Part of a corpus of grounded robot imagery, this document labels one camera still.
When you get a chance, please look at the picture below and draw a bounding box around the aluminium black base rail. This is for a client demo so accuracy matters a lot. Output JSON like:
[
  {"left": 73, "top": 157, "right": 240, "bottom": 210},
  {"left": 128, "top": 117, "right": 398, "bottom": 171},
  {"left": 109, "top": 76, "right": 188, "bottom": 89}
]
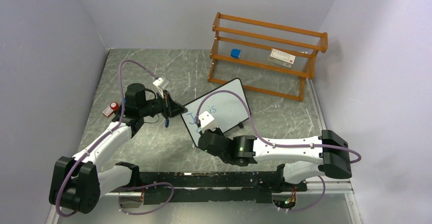
[{"left": 48, "top": 172, "right": 362, "bottom": 223}]

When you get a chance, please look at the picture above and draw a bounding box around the red white small box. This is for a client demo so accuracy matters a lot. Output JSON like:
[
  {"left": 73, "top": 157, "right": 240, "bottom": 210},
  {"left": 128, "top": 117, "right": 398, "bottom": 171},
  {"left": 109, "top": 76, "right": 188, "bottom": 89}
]
[{"left": 102, "top": 106, "right": 114, "bottom": 118}]

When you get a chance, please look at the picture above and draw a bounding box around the red cap black bottle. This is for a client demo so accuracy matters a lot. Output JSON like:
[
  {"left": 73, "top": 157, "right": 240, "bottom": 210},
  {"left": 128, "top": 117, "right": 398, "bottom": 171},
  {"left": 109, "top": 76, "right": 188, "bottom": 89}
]
[{"left": 110, "top": 102, "right": 120, "bottom": 111}]

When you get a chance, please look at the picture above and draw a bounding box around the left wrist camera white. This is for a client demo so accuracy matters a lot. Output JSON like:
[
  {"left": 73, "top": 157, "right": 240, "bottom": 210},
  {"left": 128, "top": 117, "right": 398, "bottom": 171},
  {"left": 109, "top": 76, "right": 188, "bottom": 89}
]
[{"left": 153, "top": 77, "right": 169, "bottom": 99}]

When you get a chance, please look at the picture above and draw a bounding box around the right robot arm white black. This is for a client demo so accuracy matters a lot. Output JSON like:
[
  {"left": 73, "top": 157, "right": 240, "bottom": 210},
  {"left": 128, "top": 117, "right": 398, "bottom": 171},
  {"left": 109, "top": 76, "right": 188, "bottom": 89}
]
[{"left": 198, "top": 129, "right": 353, "bottom": 190}]

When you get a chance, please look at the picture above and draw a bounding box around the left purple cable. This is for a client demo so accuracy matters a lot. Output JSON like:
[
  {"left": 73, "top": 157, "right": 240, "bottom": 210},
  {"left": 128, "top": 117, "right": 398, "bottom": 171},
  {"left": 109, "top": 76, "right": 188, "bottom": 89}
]
[{"left": 55, "top": 59, "right": 175, "bottom": 218}]

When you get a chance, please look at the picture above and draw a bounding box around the purple cable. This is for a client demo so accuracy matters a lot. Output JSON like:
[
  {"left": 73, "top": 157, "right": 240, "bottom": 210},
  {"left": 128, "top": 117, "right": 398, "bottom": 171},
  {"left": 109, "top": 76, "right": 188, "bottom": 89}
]
[
  {"left": 55, "top": 59, "right": 175, "bottom": 218},
  {"left": 195, "top": 89, "right": 362, "bottom": 213}
]

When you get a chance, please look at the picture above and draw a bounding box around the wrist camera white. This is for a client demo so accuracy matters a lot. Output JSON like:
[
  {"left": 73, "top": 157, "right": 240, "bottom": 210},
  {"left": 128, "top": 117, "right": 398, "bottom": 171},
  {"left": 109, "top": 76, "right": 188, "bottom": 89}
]
[
  {"left": 198, "top": 111, "right": 219, "bottom": 133},
  {"left": 153, "top": 77, "right": 169, "bottom": 99}
]

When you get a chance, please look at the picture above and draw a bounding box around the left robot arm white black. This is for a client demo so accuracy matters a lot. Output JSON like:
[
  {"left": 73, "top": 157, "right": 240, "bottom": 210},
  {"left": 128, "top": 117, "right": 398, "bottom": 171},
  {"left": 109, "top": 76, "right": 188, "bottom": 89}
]
[{"left": 48, "top": 83, "right": 187, "bottom": 214}]

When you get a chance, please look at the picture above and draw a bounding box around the white red box on shelf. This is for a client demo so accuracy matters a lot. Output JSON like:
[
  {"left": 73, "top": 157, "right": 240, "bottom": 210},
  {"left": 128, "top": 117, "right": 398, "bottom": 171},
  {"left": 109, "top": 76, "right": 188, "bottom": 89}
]
[{"left": 268, "top": 48, "right": 296, "bottom": 68}]

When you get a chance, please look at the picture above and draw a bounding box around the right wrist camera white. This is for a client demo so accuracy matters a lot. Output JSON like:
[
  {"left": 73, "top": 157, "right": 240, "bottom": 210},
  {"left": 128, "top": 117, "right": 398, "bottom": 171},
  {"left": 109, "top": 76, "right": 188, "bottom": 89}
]
[{"left": 198, "top": 111, "right": 219, "bottom": 133}]

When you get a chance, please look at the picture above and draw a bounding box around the blue eraser on shelf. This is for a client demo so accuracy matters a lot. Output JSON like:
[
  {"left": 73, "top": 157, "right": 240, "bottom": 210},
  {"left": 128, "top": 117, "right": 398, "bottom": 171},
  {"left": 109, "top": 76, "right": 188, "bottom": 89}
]
[{"left": 230, "top": 48, "right": 242, "bottom": 59}]

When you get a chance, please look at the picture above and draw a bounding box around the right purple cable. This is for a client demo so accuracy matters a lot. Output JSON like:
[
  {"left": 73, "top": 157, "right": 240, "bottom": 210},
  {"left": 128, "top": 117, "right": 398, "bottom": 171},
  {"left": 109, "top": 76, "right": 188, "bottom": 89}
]
[{"left": 195, "top": 89, "right": 362, "bottom": 213}]

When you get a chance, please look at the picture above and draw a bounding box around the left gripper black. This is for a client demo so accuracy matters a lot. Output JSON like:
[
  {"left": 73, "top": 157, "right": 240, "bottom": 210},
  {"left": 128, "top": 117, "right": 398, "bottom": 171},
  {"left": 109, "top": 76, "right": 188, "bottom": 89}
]
[{"left": 139, "top": 90, "right": 186, "bottom": 119}]

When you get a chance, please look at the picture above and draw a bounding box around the orange wooden shelf rack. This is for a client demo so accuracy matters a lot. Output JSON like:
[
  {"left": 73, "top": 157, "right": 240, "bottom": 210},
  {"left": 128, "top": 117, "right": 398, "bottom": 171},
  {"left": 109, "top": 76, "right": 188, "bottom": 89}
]
[{"left": 207, "top": 12, "right": 329, "bottom": 101}]

